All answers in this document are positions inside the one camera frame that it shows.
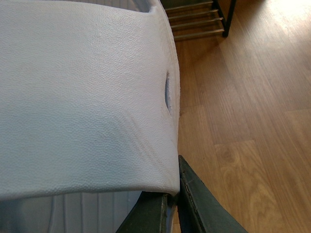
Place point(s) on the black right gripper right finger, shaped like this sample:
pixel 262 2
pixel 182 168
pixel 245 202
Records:
pixel 198 209

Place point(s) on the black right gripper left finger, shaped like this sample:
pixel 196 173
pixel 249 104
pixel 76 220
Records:
pixel 149 214

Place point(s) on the light blue slipper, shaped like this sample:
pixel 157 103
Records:
pixel 89 108

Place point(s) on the black metal shoe rack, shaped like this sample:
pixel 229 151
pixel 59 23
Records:
pixel 192 19

